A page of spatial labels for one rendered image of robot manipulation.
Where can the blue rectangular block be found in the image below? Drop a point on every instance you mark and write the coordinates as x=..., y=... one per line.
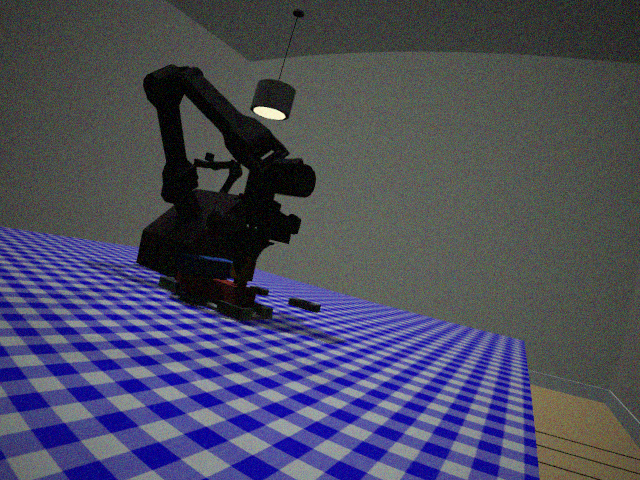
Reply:
x=204, y=266

